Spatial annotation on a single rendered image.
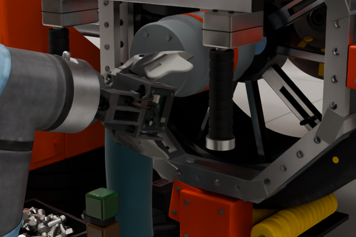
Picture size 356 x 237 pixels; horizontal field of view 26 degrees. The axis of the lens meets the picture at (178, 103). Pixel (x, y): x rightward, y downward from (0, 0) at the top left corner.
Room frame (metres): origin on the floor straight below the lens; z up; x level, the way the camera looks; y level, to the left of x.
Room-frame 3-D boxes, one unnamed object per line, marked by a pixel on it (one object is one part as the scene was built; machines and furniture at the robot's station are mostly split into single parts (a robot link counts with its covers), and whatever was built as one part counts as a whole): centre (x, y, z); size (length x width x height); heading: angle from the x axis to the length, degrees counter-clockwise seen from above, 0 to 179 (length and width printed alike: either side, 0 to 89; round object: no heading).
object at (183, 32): (1.34, -0.03, 0.85); 0.21 x 0.14 x 0.14; 142
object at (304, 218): (1.40, -0.23, 0.51); 0.29 x 0.06 x 0.06; 142
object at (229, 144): (1.10, -0.06, 0.83); 0.04 x 0.04 x 0.16
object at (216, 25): (1.13, -0.08, 0.93); 0.09 x 0.05 x 0.05; 142
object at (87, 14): (1.34, 0.19, 0.93); 0.09 x 0.05 x 0.05; 142
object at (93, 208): (1.15, 0.12, 0.64); 0.04 x 0.04 x 0.04; 52
